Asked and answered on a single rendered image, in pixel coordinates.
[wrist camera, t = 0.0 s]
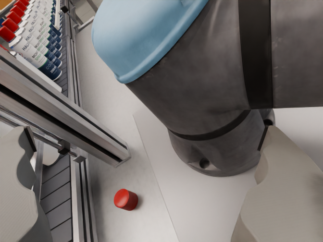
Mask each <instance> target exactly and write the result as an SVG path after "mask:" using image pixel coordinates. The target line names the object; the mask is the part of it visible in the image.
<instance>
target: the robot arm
mask: <svg viewBox="0 0 323 242"><path fill-rule="evenodd" d="M91 39H92V43H93V46H94V49H95V51H96V53H97V54H98V55H99V57H100V58H101V59H102V60H103V61H104V62H105V63H106V65H107V66H108V67H109V68H110V69H111V70H112V71H113V73H114V77H115V79H116V80H117V81H118V82H119V83H122V84H125V85H126V86H127V87H128V88H129V90H130V91H131V92H132V93H133V94H134V95H135V96H136V97H137V98H138V99H139V100H140V101H141V102H142V103H143V104H144V105H145V106H146V107H147V108H148V109H149V110H150V111H151V112H152V113H153V114H154V115H155V116H156V117H157V118H158V119H159V120H160V121H161V122H162V123H163V124H164V125H165V127H166V128H167V130H168V134H169V137H170V141H171V144H172V147H173V149H174V151H175V152H176V154H177V155H178V156H179V158H180V159H181V160H182V161H183V162H185V163H186V164H187V165H188V166H189V167H191V168H192V169H193V170H195V171H197V172H199V173H202V174H204V175H208V176H213V177H228V176H234V175H237V174H240V173H243V172H245V171H247V170H249V169H251V168H252V167H254V166H256V165H257V164H258V166H257V169H256V171H255V174H254V178H255V180H256V183H257V186H255V187H252V188H250V189H249V190H248V191H247V194H246V197H245V199H244V202H243V205H242V207H241V210H240V213H239V216H238V219H237V221H236V225H235V228H234V231H233V234H232V237H231V242H323V172H322V171H321V169H320V168H319V167H318V166H317V165H316V164H315V163H314V161H313V160H312V159H311V158H310V157H309V156H308V155H307V154H306V153H305V152H304V151H303V150H301V149H300V148H299V147H298V146H297V145H296V144H295V143H294V142H293V141H292V140H291V139H290V138H289V137H287V136H286V135H285V134H284V133H283V132H282V131H281V130H280V129H279V128H278V127H276V126H275V114H274V110H273V108H274V109H283V108H307V107H323V0H103V2H102V3H101V5H100V7H99V9H98V11H97V13H96V15H95V18H94V20H93V24H92V28H91ZM34 152H37V149H36V145H35V140H34V137H33V133H32V130H31V128H30V126H18V127H15V128H13V129H12V130H11V131H9V132H8V133H7V134H6V135H4V136H3V137H2V138H1V139H0V242H52V236H51V231H50V226H49V221H48V219H47V217H46V215H45V213H44V211H43V209H42V207H41V205H40V203H39V201H38V199H37V197H36V195H35V193H34V192H33V191H32V190H31V189H32V186H33V184H34V182H35V181H36V179H37V176H36V174H35V171H34V169H33V167H32V165H31V163H30V160H31V158H32V156H33V154H34Z"/></svg>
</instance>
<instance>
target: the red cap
mask: <svg viewBox="0 0 323 242"><path fill-rule="evenodd" d="M114 204H115V206H116V207H118V208H121V209H124V210H127V211H131V210H133V209H135V207H136V206H137V204H138V196H137V194H136V193H134V192H131V191H129V190H127V189H120V190H118V191H117V193H116V194H115V196H114Z"/></svg>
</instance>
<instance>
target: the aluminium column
mask: <svg viewBox="0 0 323 242"><path fill-rule="evenodd" d="M0 105H2V106H4V107H6V108H8V109H9V110H11V111H13V112H15V113H17V114H18V115H20V116H22V117H24V118H26V119H28V120H29V121H31V122H33V123H35V124H37V125H38V126H40V127H42V128H44V129H46V130H47V131H49V132H51V133H53V134H55V135H57V136H58V137H60V138H62V139H64V140H66V141H67V142H69V143H71V144H73V145H75V146H77V147H79V148H80V149H82V150H84V151H86V152H88V153H90V154H91V155H93V156H95V157H97V158H99V159H100V160H102V161H104V162H106V163H108V164H109V165H111V166H113V167H115V168H116V167H118V166H119V165H121V164H122V163H124V162H126V161H127V160H129V159H130V158H131V155H130V151H129V148H128V145H127V142H125V141H124V140H123V139H121V138H120V137H119V136H117V135H116V134H115V133H113V132H112V131H111V130H109V129H108V128H107V127H105V126H104V125H103V124H101V123H100V122H99V121H97V120H96V119H95V118H93V117H92V116H91V115H89V114H88V113H87V112H85V111H84V110H83V109H82V108H80V107H79V106H78V105H76V104H75V103H74V102H72V101H71V100H70V99H69V98H67V97H66V96H65V95H63V94H62V93H61V92H59V91H58V90H57V89H55V88H54V87H53V86H51V85H50V84H49V83H47V82H46V81H45V80H43V79H42V78H41V77H39V76H38V75H37V74H36V73H34V72H33V71H32V70H30V69H29V68H28V67H26V66H25V65H24V64H22V63H21V62H20V61H19V60H17V59H16V58H15V57H13V56H12V55H11V54H9V53H8V52H7V51H5V50H4V49H3V48H1V47H0Z"/></svg>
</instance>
